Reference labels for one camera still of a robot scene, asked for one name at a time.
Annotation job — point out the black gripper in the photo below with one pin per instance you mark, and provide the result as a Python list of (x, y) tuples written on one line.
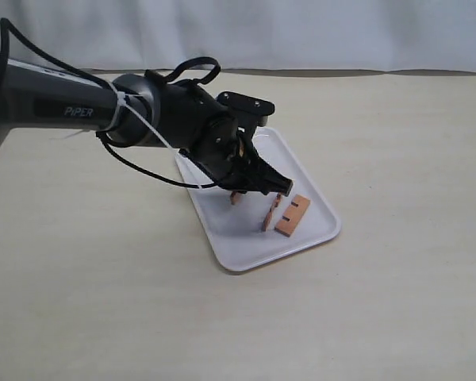
[(226, 154)]

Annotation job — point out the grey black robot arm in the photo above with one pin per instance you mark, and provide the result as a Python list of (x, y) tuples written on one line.
[(150, 110)]

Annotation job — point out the white rectangular plastic tray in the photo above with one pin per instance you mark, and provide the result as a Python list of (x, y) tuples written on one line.
[(234, 230)]

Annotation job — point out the white zip tie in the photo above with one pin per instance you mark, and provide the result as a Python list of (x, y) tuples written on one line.
[(150, 110)]

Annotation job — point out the white backdrop cloth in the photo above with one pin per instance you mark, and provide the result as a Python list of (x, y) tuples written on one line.
[(269, 35)]

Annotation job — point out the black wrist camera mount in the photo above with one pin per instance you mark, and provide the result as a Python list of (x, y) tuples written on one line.
[(251, 112)]

